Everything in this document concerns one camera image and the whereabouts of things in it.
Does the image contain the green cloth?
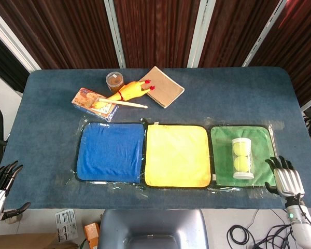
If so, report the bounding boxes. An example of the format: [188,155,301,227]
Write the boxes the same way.
[210,126,280,186]

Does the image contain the brown cardboard box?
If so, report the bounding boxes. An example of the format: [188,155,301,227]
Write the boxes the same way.
[0,232,80,249]

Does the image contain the tennis ball tube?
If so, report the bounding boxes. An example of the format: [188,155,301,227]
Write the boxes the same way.
[231,137,255,179]

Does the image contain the white printed paper sheet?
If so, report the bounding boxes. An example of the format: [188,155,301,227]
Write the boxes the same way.
[55,209,79,242]

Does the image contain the yellow cloth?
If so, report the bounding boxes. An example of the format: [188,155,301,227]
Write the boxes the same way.
[144,124,212,188]

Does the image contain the brown spiral notebook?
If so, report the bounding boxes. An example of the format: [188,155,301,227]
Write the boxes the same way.
[139,66,185,109]

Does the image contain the grey plastic chair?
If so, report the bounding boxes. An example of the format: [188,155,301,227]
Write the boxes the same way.
[98,209,210,249]

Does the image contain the biscuit box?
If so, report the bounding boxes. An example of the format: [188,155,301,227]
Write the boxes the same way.
[72,87,119,123]

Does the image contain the yellow rubber chicken toy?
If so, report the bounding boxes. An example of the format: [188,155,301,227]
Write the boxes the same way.
[91,79,156,110]

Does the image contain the black cables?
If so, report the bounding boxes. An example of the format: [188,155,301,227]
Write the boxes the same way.
[227,207,311,249]

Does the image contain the clear round jar brown contents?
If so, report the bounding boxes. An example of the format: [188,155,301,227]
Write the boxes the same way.
[105,71,125,92]

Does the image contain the wooden drumstick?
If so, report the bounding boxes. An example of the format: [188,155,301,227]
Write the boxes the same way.
[96,98,149,109]

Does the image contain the blue cloth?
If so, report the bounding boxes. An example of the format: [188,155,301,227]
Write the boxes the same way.
[76,122,145,184]

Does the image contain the orange box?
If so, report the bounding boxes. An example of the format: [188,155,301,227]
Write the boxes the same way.
[83,222,101,247]

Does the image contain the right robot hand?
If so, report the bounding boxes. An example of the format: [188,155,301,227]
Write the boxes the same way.
[264,155,306,199]

